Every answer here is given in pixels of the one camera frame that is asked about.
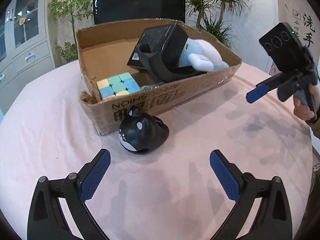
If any blue plush toy red headband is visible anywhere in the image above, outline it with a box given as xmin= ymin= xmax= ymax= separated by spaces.
xmin=177 ymin=38 xmax=229 ymax=72

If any black rectangular box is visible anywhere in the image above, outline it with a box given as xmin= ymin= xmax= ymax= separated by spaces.
xmin=137 ymin=23 xmax=188 ymax=68

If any black curved stand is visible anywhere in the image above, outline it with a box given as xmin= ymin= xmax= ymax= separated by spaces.
xmin=135 ymin=44 xmax=206 ymax=83

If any pastel colour puzzle cube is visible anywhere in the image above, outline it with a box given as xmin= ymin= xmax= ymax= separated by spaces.
xmin=96 ymin=72 xmax=141 ymax=99

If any right hand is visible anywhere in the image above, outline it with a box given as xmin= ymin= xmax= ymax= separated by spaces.
xmin=293 ymin=84 xmax=319 ymax=121

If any palm potted plant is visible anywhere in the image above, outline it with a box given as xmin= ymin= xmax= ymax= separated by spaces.
xmin=185 ymin=0 xmax=252 ymax=49

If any brown cardboard box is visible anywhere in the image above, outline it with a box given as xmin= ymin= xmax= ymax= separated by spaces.
xmin=76 ymin=19 xmax=242 ymax=135

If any black whale figurine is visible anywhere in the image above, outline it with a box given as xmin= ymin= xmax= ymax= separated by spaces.
xmin=118 ymin=106 xmax=170 ymax=155

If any grey glass door cabinet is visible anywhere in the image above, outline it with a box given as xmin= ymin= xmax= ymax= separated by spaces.
xmin=1 ymin=0 xmax=55 ymax=114

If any leafy green plant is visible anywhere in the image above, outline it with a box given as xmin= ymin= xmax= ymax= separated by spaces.
xmin=48 ymin=0 xmax=93 ymax=63

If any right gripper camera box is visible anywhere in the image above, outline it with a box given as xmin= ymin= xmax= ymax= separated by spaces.
xmin=259 ymin=22 xmax=314 ymax=73

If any beige calligraphy wall scroll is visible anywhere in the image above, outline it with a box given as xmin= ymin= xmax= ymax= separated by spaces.
xmin=263 ymin=0 xmax=319 ymax=67

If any black wall television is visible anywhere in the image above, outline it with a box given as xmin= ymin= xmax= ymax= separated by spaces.
xmin=93 ymin=0 xmax=185 ymax=25

